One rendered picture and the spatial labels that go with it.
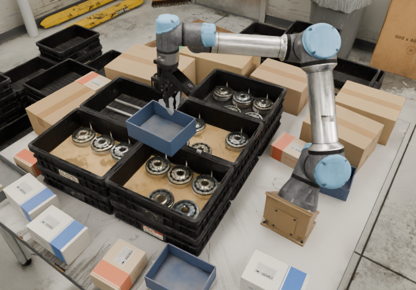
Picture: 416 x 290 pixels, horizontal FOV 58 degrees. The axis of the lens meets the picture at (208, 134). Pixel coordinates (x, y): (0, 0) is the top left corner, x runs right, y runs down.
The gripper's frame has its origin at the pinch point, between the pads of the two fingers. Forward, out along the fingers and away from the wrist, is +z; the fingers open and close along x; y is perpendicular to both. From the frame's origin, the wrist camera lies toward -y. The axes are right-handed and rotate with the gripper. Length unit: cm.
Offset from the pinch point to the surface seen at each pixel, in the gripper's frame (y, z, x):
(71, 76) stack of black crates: 140, 59, -54
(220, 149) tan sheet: -8.7, 27.5, -21.2
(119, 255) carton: -7, 37, 39
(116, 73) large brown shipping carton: 67, 21, -33
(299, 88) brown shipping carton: -18, 20, -80
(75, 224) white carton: 15, 36, 40
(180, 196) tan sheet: -10.8, 29.7, 9.7
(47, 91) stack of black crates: 139, 61, -33
